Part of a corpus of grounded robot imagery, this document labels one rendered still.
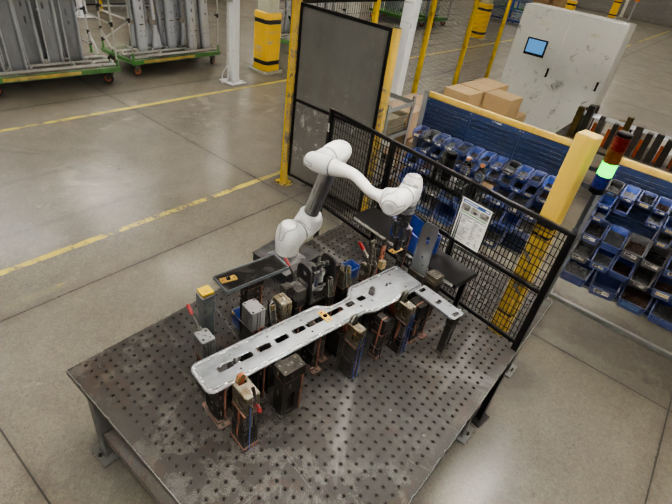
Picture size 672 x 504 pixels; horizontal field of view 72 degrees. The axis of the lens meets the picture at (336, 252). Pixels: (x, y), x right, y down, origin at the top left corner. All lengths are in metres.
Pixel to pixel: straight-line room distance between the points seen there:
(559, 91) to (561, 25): 0.99
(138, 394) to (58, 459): 0.88
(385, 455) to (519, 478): 1.28
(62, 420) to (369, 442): 1.92
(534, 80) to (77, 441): 8.11
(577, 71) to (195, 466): 7.95
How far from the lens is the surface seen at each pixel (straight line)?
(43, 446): 3.33
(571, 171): 2.57
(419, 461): 2.36
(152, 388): 2.51
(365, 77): 4.59
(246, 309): 2.26
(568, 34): 8.80
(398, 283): 2.72
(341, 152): 2.66
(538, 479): 3.47
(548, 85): 8.92
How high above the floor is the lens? 2.65
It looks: 35 degrees down
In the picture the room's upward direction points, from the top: 9 degrees clockwise
